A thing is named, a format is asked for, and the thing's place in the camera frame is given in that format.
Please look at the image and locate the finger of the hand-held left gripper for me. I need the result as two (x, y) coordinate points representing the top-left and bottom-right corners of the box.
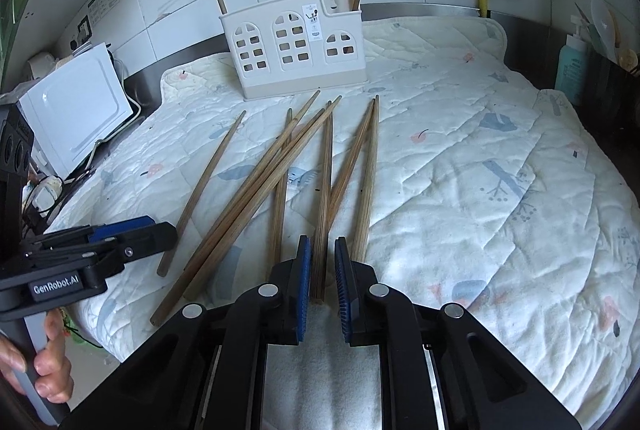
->
(42, 216), (159, 252)
(30, 223), (179, 284)

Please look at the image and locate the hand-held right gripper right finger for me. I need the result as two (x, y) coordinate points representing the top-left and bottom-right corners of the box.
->
(333, 237), (581, 430)

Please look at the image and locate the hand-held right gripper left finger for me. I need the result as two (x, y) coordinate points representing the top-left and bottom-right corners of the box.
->
(65, 235), (316, 430)

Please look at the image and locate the white power adapter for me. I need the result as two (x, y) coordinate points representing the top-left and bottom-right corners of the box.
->
(29, 177), (65, 212)

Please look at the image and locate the teal pump bottle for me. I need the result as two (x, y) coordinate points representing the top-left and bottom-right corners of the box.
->
(554, 18), (594, 107)

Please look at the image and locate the white microwave oven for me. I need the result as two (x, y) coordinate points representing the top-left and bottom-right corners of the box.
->
(17, 42), (135, 182)

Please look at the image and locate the white kettle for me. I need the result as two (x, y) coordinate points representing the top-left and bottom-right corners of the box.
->
(27, 53), (57, 82)

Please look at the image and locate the white plastic chopstick holder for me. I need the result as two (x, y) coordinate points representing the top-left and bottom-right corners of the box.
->
(220, 0), (369, 100)

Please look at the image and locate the bunch of wooden chopsticks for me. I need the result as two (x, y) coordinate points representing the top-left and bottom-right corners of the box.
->
(150, 90), (382, 327)

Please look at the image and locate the printed wall label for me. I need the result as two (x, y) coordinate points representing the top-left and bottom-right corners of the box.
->
(87, 0), (122, 27)

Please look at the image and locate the white quilted blanket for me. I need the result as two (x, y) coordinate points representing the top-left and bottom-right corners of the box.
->
(45, 15), (640, 430)

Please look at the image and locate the person's left hand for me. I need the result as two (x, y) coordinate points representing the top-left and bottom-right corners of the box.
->
(0, 313), (76, 404)

